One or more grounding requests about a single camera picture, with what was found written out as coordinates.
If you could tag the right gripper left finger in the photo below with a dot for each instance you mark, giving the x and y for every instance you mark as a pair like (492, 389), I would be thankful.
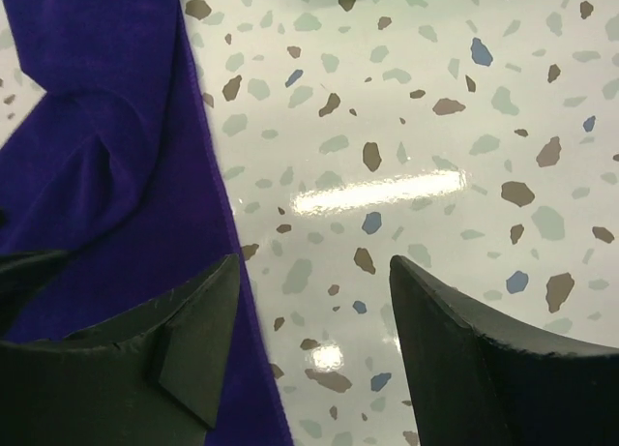
(151, 375)

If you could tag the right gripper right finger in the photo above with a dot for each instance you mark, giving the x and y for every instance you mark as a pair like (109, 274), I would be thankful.
(477, 376)

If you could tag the purple towel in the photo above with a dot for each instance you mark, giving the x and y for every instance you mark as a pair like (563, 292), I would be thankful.
(111, 193)

